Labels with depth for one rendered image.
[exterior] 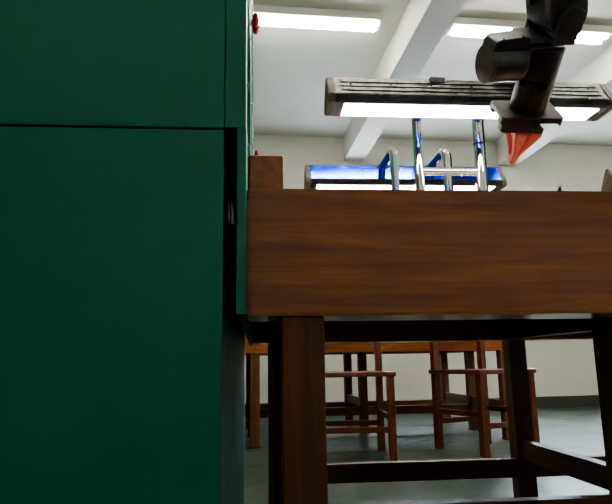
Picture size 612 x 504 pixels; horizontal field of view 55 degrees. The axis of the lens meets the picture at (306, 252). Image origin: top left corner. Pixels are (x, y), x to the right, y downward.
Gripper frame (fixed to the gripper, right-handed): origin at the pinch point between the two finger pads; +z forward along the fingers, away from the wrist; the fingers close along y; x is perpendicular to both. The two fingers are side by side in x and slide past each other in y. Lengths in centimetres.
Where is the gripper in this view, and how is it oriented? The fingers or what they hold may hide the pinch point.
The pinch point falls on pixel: (511, 158)
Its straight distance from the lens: 107.9
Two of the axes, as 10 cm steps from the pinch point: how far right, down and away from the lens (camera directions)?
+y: -10.0, 0.1, -0.9
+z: -0.5, 7.7, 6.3
